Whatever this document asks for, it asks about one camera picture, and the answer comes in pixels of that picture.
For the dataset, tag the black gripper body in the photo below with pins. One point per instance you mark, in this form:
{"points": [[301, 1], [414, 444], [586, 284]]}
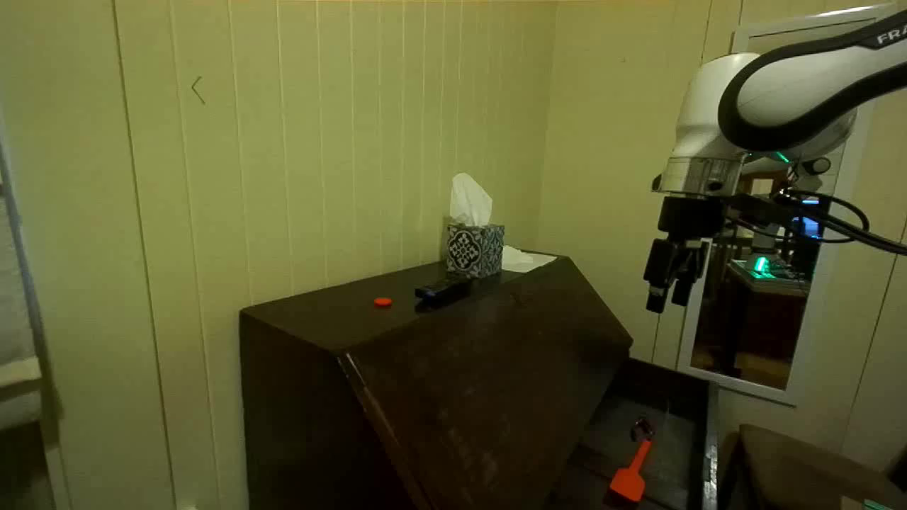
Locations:
{"points": [[690, 218]]}

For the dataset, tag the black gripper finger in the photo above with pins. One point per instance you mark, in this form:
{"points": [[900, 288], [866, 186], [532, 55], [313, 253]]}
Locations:
{"points": [[688, 274], [659, 276]]}

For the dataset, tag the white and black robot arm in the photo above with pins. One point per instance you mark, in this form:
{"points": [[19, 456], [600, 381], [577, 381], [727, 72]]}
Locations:
{"points": [[804, 89]]}

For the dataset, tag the dark open drawer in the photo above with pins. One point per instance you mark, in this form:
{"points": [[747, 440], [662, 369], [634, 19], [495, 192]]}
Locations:
{"points": [[676, 426]]}

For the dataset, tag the dark wooden cabinet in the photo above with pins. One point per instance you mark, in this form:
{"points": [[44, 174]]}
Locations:
{"points": [[455, 399]]}

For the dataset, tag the red round token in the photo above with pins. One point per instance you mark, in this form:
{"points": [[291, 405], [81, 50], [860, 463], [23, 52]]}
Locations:
{"points": [[380, 303]]}

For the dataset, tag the white framed mirror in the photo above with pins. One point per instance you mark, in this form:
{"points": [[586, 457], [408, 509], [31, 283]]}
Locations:
{"points": [[767, 322]]}

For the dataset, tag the white paper sheet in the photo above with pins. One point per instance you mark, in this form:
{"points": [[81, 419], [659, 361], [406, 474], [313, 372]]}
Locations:
{"points": [[526, 260]]}

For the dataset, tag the patterned tissue box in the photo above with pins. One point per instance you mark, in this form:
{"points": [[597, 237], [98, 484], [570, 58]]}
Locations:
{"points": [[474, 252]]}

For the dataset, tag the white tissue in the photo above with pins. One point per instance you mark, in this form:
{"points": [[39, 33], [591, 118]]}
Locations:
{"points": [[468, 201]]}

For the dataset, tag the orange plastic scoop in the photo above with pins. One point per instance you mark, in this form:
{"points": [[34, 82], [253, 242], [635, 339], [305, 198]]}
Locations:
{"points": [[629, 484]]}

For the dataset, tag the black remote control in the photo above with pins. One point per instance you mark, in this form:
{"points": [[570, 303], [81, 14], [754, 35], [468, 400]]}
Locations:
{"points": [[444, 291]]}

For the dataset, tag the brown box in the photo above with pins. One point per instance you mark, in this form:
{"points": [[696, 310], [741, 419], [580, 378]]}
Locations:
{"points": [[804, 471]]}

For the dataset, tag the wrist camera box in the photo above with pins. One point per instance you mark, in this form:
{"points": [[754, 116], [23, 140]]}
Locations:
{"points": [[808, 220]]}

